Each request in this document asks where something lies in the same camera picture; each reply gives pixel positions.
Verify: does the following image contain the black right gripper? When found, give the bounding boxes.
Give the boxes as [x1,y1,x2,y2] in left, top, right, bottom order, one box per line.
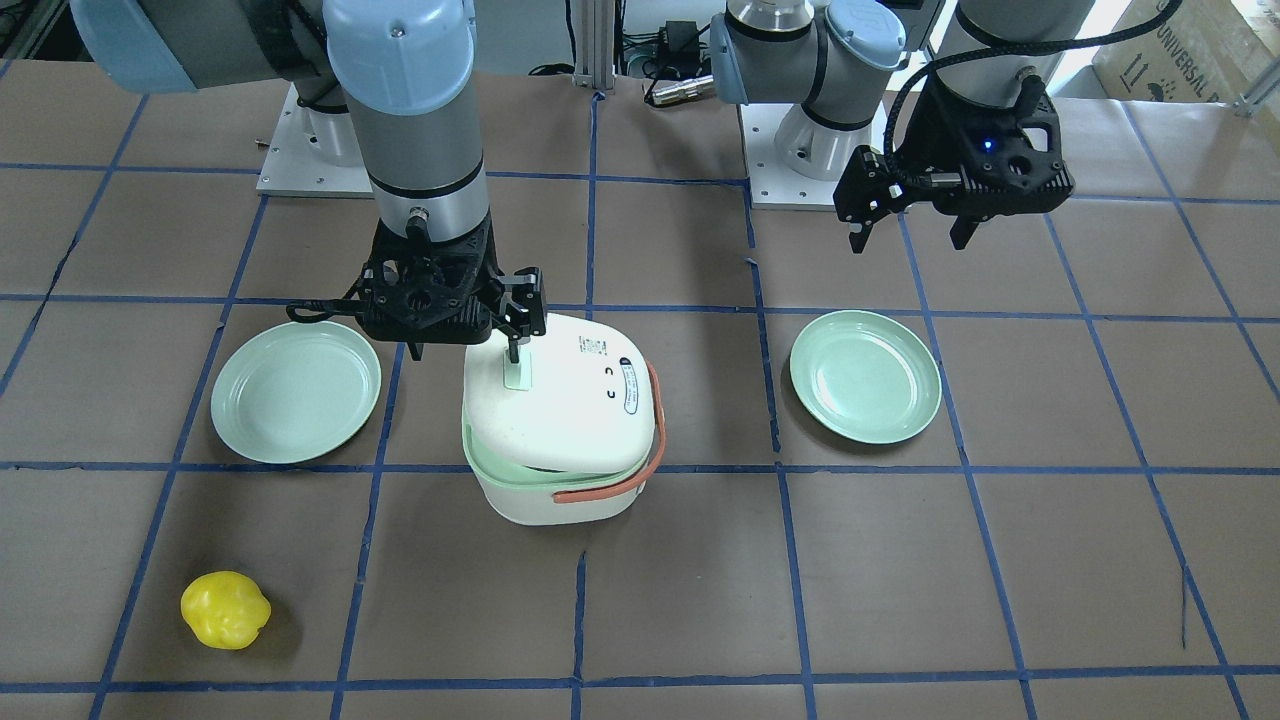
[356,215,548,364]

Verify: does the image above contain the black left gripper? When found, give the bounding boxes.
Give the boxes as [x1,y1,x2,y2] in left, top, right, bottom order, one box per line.
[833,76,1074,254]

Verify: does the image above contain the white rice cooker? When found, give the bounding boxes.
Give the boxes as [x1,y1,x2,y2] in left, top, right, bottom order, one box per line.
[461,313,667,527]

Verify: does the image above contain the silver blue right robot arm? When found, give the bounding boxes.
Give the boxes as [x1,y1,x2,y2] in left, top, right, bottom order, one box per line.
[70,1,547,364]

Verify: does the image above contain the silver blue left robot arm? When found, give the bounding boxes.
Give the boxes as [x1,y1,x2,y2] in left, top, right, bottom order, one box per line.
[708,1,1091,252]

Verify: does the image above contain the green plate far from pepper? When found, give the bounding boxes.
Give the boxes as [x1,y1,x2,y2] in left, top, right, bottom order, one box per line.
[788,309,942,445]

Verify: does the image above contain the green plate near yellow pepper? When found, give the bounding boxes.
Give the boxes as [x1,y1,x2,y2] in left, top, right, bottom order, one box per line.
[210,322,381,464]

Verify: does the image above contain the black power adapter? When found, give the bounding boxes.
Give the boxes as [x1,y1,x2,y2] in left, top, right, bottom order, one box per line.
[658,20,701,61]

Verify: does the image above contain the cardboard box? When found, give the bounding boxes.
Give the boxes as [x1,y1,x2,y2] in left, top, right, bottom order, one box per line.
[1092,1,1277,102]

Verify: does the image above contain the yellow bell pepper toy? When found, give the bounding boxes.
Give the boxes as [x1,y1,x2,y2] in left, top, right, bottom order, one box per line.
[180,571,273,651]

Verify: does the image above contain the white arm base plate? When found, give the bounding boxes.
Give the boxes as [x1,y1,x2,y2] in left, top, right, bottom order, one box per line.
[256,85,372,199]
[739,102,887,211]

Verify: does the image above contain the orange rice cooker handle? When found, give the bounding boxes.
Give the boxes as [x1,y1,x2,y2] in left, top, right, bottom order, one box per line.
[553,363,667,503]

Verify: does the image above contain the black cables bundle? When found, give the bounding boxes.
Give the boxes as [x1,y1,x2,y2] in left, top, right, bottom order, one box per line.
[530,0,731,106]

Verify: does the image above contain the aluminium frame post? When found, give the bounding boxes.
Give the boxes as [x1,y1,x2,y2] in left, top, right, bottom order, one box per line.
[570,1,622,94]

